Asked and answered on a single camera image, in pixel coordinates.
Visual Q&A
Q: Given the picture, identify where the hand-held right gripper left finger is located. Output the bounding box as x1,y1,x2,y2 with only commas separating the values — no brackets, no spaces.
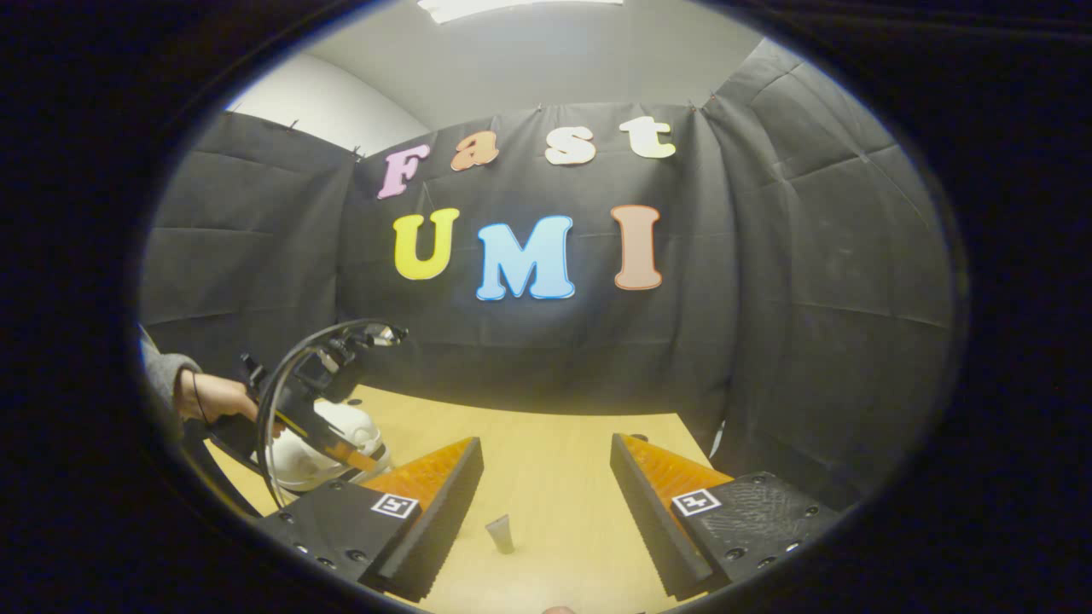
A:
256,437,485,603

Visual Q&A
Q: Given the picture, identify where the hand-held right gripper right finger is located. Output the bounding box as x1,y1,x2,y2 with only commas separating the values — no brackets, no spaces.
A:
610,433,841,600

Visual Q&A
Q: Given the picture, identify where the white suitcase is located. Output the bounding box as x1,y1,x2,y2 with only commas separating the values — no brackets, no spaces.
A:
260,399,393,495

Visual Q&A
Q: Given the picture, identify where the black backdrop cloth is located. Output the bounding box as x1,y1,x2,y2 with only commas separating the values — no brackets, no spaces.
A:
138,38,955,513

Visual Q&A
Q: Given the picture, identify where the ceiling light panel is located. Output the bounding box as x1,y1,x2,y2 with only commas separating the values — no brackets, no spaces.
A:
418,0,624,24

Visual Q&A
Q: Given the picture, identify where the black curved cable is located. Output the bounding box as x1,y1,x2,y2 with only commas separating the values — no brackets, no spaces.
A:
254,318,409,511

